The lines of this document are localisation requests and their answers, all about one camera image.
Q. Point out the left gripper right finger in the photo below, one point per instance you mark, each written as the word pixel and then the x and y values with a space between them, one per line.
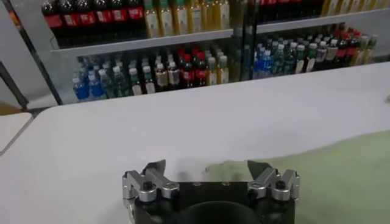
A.
pixel 280 185

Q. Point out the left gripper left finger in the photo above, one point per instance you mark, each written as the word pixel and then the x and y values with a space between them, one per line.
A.
pixel 146 185

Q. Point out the light green polo shirt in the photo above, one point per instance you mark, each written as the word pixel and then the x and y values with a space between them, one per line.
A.
pixel 335 182

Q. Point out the dark bottle white label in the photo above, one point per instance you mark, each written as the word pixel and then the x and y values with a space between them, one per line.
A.
pixel 300 59
pixel 311 58
pixel 148 80
pixel 134 82

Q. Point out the green tinted water bottle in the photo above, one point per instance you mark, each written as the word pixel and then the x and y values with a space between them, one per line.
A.
pixel 290 58
pixel 278 61
pixel 107 85
pixel 121 82

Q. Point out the dark bottle tan label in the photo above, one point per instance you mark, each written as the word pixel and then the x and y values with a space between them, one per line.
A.
pixel 173 76
pixel 321 54
pixel 331 52
pixel 161 77

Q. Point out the blue water bottle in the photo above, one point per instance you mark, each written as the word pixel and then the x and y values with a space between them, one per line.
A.
pixel 257 65
pixel 80 89
pixel 267 64
pixel 96 87

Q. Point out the red cap cola bottle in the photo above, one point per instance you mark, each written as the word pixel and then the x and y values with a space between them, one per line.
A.
pixel 342 50
pixel 53 21
pixel 71 19
pixel 200 71
pixel 135 12
pixel 353 47
pixel 87 18
pixel 187 73
pixel 104 16
pixel 119 15

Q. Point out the yellow juice bottle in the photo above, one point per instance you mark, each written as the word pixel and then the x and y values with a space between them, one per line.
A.
pixel 151 19
pixel 212 74
pixel 209 15
pixel 362 50
pixel 223 71
pixel 224 13
pixel 195 16
pixel 180 18
pixel 166 19

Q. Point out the white beverage display cabinet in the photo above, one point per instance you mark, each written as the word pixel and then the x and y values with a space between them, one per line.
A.
pixel 374 27
pixel 61 76

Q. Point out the white metal shelf board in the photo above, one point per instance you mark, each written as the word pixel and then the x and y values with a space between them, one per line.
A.
pixel 320 19
pixel 137 42

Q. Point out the black slanted pole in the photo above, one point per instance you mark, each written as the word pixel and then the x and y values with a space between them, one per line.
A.
pixel 13 86

